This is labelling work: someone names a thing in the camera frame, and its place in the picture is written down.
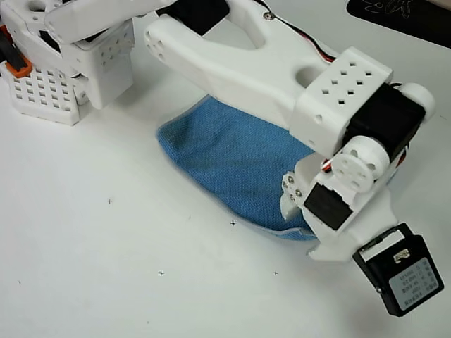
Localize red black forearm cable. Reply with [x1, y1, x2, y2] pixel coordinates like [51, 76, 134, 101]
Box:
[262, 0, 341, 66]

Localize blue microfiber cloth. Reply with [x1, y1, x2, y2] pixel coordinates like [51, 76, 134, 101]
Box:
[156, 97, 318, 242]

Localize orange and black clamp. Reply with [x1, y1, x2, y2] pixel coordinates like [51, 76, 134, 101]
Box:
[0, 25, 33, 77]

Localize white perforated base block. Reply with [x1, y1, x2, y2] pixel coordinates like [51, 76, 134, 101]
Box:
[0, 64, 82, 127]

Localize black camera module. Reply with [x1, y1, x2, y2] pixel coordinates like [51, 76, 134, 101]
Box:
[352, 222, 445, 317]

